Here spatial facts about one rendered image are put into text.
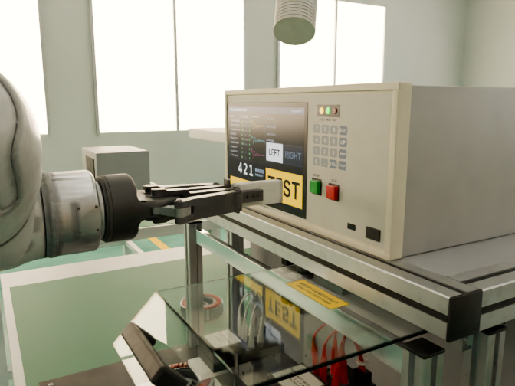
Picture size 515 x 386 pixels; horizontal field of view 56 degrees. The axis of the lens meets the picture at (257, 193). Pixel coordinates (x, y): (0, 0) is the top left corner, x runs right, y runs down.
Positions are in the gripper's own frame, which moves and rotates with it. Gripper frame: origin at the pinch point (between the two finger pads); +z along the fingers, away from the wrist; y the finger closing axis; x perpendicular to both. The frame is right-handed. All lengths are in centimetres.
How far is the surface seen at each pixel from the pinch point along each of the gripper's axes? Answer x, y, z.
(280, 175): 0.4, -9.2, 9.4
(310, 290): -11.6, 7.3, 3.5
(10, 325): -44, -75, -29
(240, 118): 8.8, -22.8, 9.4
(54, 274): -44, -109, -14
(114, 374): -41, -36, -12
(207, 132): 1, -100, 37
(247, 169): 0.0, -20.3, 9.4
